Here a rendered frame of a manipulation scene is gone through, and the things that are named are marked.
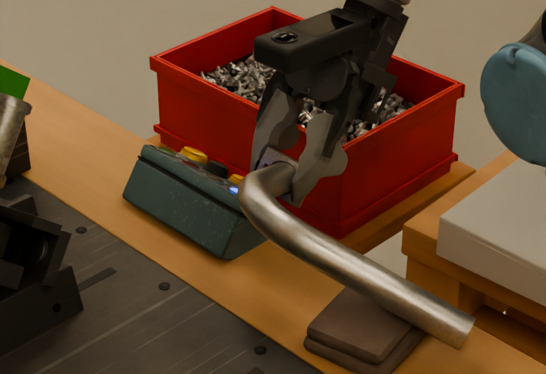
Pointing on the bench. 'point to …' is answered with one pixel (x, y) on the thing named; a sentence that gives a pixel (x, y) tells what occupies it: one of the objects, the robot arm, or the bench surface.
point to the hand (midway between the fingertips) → (274, 177)
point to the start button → (194, 154)
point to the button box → (192, 202)
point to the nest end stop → (55, 250)
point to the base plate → (136, 315)
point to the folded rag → (361, 335)
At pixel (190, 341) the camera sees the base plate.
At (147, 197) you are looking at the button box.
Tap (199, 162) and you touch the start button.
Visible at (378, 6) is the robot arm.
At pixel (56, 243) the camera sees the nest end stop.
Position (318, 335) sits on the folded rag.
